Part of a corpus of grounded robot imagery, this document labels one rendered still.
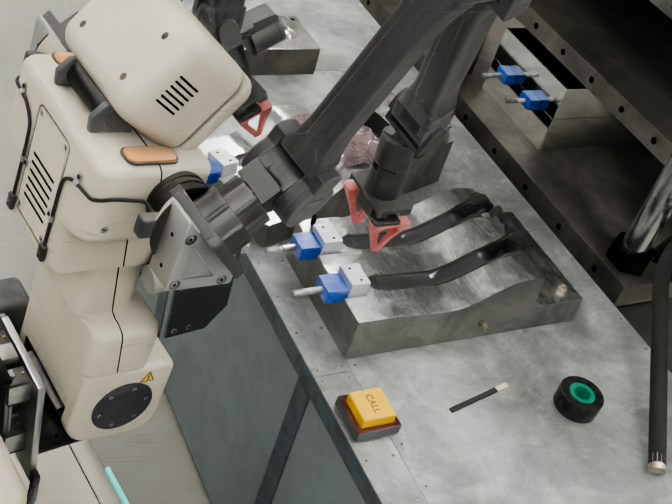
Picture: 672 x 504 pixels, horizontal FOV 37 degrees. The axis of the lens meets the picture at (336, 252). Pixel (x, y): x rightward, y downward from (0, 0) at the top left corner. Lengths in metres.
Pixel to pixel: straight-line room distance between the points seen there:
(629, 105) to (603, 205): 0.26
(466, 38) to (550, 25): 1.23
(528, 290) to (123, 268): 0.74
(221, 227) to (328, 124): 0.18
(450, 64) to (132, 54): 0.40
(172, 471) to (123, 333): 1.01
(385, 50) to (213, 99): 0.27
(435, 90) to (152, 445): 1.43
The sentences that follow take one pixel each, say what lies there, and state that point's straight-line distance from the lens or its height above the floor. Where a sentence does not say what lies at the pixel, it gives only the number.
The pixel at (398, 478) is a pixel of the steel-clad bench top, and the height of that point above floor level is 0.80.
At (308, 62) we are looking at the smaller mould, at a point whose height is 0.83.
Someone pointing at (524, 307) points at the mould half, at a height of 0.86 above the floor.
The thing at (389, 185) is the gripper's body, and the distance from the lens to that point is 1.56.
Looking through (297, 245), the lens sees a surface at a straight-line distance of 1.77.
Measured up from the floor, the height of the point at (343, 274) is 0.91.
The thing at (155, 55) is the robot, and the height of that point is 1.35.
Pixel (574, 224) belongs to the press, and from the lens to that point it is 2.31.
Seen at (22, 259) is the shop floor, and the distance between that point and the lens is 2.97.
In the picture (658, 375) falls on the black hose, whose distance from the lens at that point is 1.90.
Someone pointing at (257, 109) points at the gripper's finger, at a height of 1.06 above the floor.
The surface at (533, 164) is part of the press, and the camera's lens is 2.45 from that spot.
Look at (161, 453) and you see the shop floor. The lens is 2.55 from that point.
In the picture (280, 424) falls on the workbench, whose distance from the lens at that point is 1.97.
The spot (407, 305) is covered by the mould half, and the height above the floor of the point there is 0.89.
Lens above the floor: 2.00
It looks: 38 degrees down
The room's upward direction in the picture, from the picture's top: 19 degrees clockwise
